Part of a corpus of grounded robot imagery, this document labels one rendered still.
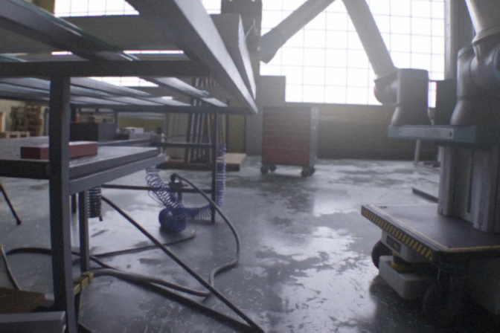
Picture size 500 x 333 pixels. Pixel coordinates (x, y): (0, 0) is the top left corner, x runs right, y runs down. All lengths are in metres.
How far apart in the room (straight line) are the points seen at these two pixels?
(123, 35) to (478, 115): 1.08
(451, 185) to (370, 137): 7.64
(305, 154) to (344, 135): 4.43
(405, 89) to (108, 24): 1.30
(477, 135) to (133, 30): 1.04
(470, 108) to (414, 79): 0.47
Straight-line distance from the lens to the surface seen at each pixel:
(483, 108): 1.28
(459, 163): 1.72
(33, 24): 0.57
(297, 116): 4.78
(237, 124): 8.51
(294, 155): 4.80
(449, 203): 1.73
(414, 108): 1.68
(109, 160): 1.08
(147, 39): 0.79
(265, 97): 8.43
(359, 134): 9.21
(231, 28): 0.76
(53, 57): 1.39
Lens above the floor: 0.70
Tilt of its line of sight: 2 degrees down
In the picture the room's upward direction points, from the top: 2 degrees clockwise
